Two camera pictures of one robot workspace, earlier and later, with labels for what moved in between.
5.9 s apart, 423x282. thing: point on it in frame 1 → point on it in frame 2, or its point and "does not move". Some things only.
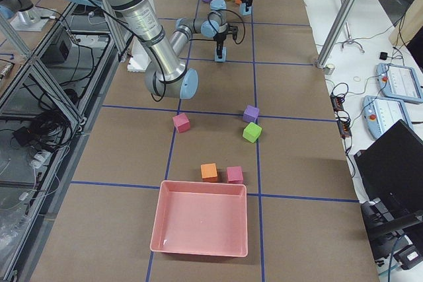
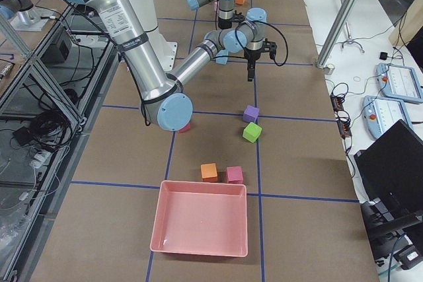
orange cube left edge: x=209 y=172 does not move
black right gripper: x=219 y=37 → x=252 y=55
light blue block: x=223 y=57 does not move
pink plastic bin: x=201 y=218 does not move
